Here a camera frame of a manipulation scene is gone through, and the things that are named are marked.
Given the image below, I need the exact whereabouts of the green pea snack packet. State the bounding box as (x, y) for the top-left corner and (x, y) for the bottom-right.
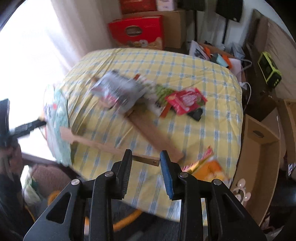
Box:
(139, 78), (175, 118)

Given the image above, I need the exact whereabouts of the grey white snack bag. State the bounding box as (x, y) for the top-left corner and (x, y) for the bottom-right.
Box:
(90, 70), (147, 114)

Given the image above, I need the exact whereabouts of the red snack packet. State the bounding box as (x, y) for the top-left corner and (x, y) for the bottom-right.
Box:
(166, 87), (207, 115)

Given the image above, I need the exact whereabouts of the painted folding paper fan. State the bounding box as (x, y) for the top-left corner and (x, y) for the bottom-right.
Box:
(44, 90), (72, 167)

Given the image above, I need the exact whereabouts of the black speaker right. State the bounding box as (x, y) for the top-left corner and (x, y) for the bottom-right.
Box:
(215, 0), (243, 22)

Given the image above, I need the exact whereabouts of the brown sofa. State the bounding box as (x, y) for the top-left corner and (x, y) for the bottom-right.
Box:
(245, 9), (296, 163)

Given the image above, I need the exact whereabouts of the red gift box lower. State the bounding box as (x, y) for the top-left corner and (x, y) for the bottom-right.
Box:
(108, 16), (165, 50)

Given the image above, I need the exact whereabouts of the orange snack bag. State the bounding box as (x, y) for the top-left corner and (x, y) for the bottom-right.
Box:
(181, 146), (230, 187)

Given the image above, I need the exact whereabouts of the yellow checkered tablecloth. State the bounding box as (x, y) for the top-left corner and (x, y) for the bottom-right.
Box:
(56, 48), (243, 221)

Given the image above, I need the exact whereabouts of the white curtain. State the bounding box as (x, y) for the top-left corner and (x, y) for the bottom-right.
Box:
(1, 1), (121, 74)

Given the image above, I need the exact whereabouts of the person left hand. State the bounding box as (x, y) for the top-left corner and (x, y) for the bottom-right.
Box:
(1, 144), (23, 175)

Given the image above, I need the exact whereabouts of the brown cardboard box by wall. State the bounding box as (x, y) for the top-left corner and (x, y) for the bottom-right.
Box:
(122, 9), (187, 49)

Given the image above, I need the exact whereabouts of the wooden folding fan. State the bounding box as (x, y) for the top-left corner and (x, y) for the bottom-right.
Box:
(60, 126), (159, 166)
(102, 96), (184, 163)

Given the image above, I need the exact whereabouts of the black small hand shovel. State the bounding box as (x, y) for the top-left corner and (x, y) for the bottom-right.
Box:
(187, 108), (203, 121)

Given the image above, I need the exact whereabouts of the red gift bag upper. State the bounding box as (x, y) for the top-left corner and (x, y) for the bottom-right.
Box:
(119, 0), (157, 14)

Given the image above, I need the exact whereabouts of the pink mouse-ear handheld fan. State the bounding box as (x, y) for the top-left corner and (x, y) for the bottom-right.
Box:
(232, 178), (251, 206)

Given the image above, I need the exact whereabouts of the large open cardboard box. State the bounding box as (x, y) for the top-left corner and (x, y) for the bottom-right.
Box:
(230, 115), (280, 225)

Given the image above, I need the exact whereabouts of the pink small box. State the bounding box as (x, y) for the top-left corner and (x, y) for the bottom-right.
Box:
(156, 0), (177, 11)

